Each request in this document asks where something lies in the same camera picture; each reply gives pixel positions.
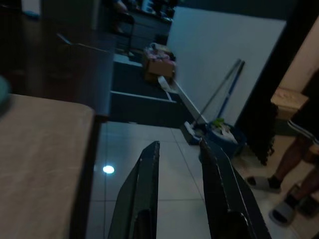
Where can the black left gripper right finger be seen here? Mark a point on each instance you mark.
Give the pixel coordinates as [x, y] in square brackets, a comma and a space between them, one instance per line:
[224, 199]

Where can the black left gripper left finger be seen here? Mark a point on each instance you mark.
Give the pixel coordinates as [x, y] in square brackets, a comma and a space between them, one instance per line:
[139, 199]

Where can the grey slide slipper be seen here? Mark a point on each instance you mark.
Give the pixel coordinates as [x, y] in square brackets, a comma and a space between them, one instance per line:
[281, 214]
[259, 183]

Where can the blue plastic bucket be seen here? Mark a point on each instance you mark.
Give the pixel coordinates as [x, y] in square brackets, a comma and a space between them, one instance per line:
[236, 149]

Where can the black sock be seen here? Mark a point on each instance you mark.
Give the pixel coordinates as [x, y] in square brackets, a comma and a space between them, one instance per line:
[274, 181]
[291, 200]

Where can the white crumpled plastic bag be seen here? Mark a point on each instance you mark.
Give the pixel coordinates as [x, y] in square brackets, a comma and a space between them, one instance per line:
[228, 133]

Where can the black foam puzzle mat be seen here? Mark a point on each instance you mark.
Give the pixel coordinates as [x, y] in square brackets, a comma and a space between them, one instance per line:
[259, 139]

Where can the green plastic package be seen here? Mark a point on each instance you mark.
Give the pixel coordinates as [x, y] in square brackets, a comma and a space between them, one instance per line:
[218, 122]

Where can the dark carpet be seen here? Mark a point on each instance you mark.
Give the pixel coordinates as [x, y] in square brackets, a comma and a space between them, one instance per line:
[139, 109]

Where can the white floor tape strip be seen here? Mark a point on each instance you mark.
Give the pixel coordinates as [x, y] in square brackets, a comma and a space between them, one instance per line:
[139, 95]

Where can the brown wooden table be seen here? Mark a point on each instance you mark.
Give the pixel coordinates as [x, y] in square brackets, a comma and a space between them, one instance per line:
[37, 161]

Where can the beige cardboard box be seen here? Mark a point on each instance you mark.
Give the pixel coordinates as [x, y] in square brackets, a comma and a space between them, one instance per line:
[289, 99]

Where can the black white striped shorts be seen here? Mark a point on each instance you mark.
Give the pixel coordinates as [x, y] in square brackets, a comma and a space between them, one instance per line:
[309, 112]

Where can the large open cardboard box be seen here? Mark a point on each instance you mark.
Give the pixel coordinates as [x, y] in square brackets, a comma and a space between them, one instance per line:
[157, 69]

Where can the pink plastic item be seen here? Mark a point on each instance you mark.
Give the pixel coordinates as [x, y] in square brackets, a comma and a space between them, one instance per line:
[155, 53]
[166, 58]

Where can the dark brown wooden furniture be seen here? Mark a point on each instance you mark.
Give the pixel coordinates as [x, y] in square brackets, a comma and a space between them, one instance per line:
[62, 69]

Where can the black metal chair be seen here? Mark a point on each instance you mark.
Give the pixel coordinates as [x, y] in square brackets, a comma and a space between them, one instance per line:
[130, 32]

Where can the teal round dish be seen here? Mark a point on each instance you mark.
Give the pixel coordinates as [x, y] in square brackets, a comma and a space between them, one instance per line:
[3, 94]

